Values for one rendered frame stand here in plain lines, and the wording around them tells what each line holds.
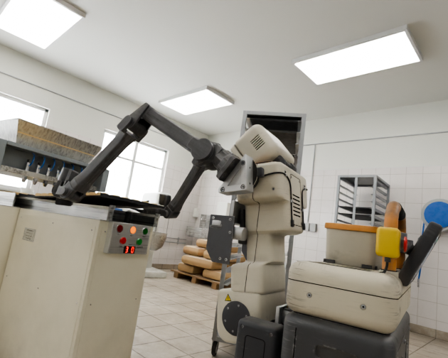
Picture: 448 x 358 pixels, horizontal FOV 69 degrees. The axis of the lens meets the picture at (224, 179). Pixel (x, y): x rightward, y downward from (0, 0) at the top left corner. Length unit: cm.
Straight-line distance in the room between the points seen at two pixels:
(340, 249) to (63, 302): 120
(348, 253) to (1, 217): 172
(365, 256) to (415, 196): 404
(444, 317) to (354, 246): 394
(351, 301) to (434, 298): 408
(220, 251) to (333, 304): 44
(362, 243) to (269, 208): 31
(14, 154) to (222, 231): 142
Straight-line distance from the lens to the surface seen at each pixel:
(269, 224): 109
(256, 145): 114
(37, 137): 220
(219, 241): 112
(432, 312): 490
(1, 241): 210
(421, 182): 501
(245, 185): 96
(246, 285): 109
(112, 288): 164
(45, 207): 191
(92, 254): 154
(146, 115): 131
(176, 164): 680
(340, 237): 99
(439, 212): 475
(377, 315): 82
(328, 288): 83
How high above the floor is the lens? 85
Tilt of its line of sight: 10 degrees up
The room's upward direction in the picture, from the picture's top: 8 degrees clockwise
